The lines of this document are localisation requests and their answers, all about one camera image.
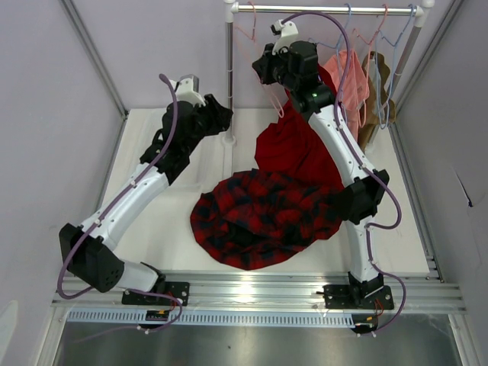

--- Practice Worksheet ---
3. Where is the pink wire hanger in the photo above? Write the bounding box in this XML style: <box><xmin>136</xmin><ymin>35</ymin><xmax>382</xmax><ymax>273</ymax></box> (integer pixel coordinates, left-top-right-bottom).
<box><xmin>233</xmin><ymin>1</ymin><xmax>284</xmax><ymax>117</ymax></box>
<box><xmin>352</xmin><ymin>4</ymin><xmax>389</xmax><ymax>128</ymax></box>

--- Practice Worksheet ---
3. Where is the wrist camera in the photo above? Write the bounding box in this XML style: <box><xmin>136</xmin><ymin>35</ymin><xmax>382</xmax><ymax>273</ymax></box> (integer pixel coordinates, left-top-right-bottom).
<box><xmin>170</xmin><ymin>74</ymin><xmax>205</xmax><ymax>106</ymax></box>
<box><xmin>271</xmin><ymin>20</ymin><xmax>298</xmax><ymax>55</ymax></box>

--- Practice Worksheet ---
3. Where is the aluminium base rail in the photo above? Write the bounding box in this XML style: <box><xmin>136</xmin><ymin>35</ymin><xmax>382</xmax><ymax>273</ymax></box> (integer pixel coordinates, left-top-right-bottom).
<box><xmin>50</xmin><ymin>269</ymin><xmax>467</xmax><ymax>314</ymax></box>

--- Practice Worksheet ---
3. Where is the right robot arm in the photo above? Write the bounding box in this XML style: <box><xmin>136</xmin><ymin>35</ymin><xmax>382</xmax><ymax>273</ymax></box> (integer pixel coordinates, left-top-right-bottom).
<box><xmin>252</xmin><ymin>40</ymin><xmax>390</xmax><ymax>309</ymax></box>

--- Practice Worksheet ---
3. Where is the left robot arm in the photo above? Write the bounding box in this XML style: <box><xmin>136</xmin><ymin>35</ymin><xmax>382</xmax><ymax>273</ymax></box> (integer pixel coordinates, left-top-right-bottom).
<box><xmin>59</xmin><ymin>95</ymin><xmax>233</xmax><ymax>305</ymax></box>

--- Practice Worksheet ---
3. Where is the pink hanging garment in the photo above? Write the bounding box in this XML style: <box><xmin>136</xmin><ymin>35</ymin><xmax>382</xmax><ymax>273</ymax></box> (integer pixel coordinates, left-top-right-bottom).
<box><xmin>323</xmin><ymin>50</ymin><xmax>369</xmax><ymax>140</ymax></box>

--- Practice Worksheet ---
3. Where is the slotted cable duct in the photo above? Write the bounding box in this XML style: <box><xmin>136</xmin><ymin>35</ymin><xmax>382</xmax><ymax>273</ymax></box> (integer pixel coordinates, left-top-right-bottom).
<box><xmin>67</xmin><ymin>307</ymin><xmax>355</xmax><ymax>329</ymax></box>

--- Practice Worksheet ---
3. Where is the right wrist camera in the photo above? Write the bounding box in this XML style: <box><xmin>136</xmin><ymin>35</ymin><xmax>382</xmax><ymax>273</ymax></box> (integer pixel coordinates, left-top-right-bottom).
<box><xmin>271</xmin><ymin>20</ymin><xmax>298</xmax><ymax>55</ymax></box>

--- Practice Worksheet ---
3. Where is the blue wire hanger right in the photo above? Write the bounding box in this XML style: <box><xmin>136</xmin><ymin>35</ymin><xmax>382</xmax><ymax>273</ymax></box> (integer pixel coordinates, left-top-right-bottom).
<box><xmin>369</xmin><ymin>4</ymin><xmax>416</xmax><ymax>130</ymax></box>

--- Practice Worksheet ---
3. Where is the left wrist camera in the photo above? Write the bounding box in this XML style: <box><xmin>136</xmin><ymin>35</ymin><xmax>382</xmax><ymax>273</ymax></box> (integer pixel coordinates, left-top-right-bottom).
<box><xmin>170</xmin><ymin>74</ymin><xmax>205</xmax><ymax>106</ymax></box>

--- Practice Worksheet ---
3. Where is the silver clothes rack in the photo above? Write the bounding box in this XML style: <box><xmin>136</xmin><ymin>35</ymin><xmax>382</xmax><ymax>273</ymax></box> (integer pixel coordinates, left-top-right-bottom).
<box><xmin>220</xmin><ymin>0</ymin><xmax>435</xmax><ymax>182</ymax></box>

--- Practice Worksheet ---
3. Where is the red hanging garment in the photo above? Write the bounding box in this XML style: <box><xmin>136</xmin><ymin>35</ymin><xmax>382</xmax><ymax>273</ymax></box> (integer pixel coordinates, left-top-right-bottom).
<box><xmin>254</xmin><ymin>64</ymin><xmax>345</xmax><ymax>191</ymax></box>

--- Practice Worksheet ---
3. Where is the brown hanging garment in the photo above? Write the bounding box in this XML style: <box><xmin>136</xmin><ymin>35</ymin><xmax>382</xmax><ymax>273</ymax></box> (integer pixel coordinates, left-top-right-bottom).
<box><xmin>358</xmin><ymin>51</ymin><xmax>397</xmax><ymax>151</ymax></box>

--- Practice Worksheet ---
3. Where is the red plaid skirt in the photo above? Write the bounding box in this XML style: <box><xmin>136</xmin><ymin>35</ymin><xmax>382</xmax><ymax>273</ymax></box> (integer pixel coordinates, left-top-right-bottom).
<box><xmin>190</xmin><ymin>169</ymin><xmax>342</xmax><ymax>271</ymax></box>

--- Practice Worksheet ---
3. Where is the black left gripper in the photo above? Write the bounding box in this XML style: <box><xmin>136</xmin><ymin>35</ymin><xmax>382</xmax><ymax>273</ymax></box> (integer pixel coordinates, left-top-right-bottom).
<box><xmin>184</xmin><ymin>95</ymin><xmax>233</xmax><ymax>154</ymax></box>

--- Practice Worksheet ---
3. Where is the blue wire hanger left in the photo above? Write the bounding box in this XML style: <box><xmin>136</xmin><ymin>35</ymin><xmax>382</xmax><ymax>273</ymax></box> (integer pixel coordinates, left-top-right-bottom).
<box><xmin>307</xmin><ymin>3</ymin><xmax>356</xmax><ymax>131</ymax></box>

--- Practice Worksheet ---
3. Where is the blue wire hanger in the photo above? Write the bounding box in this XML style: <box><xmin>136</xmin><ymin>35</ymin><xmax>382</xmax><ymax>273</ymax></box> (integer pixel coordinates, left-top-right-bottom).
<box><xmin>307</xmin><ymin>3</ymin><xmax>356</xmax><ymax>131</ymax></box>
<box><xmin>369</xmin><ymin>4</ymin><xmax>416</xmax><ymax>130</ymax></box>

